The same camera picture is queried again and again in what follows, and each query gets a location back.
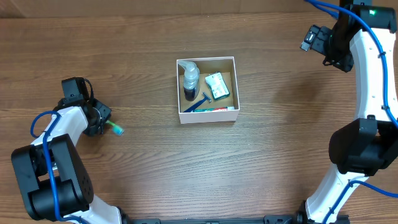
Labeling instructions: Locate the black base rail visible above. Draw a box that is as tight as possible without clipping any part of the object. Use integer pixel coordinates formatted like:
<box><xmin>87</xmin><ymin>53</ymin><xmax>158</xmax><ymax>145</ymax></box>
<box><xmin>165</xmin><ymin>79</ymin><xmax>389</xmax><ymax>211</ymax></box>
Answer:
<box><xmin>122</xmin><ymin>213</ymin><xmax>315</xmax><ymax>224</ymax></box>

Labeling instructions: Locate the white cardboard box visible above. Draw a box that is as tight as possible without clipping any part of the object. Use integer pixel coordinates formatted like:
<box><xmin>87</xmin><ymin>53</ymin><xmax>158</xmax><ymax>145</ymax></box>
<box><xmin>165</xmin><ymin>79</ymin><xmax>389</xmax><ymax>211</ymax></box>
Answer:
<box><xmin>176</xmin><ymin>57</ymin><xmax>240</xmax><ymax>124</ymax></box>

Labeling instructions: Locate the Colgate toothpaste tube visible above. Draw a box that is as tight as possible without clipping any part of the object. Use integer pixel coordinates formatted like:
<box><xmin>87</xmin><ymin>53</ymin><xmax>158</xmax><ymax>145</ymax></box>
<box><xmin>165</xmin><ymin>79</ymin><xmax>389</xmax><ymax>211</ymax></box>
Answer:
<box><xmin>192</xmin><ymin>106</ymin><xmax>235</xmax><ymax>113</ymax></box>

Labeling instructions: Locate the clear pump bottle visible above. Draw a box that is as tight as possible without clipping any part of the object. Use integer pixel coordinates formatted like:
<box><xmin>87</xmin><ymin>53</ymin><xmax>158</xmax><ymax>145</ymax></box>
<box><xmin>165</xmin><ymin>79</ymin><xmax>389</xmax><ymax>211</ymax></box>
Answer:
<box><xmin>177</xmin><ymin>60</ymin><xmax>200</xmax><ymax>101</ymax></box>

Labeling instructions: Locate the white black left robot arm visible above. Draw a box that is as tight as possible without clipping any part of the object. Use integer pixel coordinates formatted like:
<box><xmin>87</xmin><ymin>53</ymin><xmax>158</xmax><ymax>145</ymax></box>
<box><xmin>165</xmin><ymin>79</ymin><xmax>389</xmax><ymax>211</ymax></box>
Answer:
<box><xmin>11</xmin><ymin>77</ymin><xmax>130</xmax><ymax>223</ymax></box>

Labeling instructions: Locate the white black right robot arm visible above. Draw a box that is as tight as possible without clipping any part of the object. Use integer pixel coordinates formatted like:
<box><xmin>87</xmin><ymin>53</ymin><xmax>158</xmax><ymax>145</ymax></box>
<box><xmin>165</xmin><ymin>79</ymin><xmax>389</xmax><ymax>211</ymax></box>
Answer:
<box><xmin>282</xmin><ymin>1</ymin><xmax>397</xmax><ymax>223</ymax></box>

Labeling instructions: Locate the green white soap pack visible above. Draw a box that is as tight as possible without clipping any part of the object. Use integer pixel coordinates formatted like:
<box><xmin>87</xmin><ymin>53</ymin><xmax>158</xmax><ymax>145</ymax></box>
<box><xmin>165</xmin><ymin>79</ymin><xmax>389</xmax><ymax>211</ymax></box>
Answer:
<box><xmin>205</xmin><ymin>72</ymin><xmax>230</xmax><ymax>101</ymax></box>

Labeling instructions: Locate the green white toothbrush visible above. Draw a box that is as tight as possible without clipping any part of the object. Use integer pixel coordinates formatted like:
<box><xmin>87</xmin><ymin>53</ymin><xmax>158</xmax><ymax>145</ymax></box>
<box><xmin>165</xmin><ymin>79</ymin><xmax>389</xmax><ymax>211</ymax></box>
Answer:
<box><xmin>106</xmin><ymin>120</ymin><xmax>124</xmax><ymax>136</ymax></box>

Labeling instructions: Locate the blue disposable razor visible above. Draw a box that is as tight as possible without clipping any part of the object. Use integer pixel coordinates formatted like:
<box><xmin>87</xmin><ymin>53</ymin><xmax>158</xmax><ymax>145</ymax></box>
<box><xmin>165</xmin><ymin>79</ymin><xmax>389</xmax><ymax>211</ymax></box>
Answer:
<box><xmin>184</xmin><ymin>92</ymin><xmax>211</xmax><ymax>113</ymax></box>

